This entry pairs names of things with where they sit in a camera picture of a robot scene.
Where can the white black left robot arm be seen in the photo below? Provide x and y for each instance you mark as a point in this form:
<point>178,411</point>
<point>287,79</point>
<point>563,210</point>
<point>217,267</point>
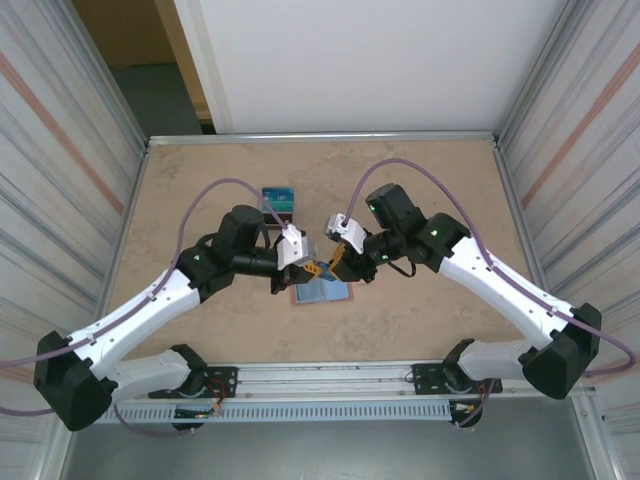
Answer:
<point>140,315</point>

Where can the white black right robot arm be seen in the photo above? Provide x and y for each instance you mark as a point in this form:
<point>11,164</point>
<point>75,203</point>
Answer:
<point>500,285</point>

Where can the blue card white print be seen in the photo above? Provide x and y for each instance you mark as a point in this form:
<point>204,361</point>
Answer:
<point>280,200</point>

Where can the brown wooden door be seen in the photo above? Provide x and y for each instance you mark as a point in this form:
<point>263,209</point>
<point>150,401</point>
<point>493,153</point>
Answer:
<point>125,30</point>

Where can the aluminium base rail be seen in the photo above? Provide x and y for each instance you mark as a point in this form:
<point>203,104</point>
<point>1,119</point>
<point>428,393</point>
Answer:
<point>325,380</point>

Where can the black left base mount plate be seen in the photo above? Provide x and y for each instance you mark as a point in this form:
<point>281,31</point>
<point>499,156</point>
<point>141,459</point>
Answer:
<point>225,375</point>

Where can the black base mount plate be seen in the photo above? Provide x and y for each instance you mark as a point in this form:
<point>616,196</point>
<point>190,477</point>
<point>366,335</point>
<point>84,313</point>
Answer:
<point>425,377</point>
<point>225,375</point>

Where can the aluminium enclosure frame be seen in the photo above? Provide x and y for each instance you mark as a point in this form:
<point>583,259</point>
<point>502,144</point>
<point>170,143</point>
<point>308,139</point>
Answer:
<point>320,137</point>

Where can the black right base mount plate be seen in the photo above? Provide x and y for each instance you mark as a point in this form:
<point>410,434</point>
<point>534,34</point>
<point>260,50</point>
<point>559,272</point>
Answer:
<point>425,377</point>

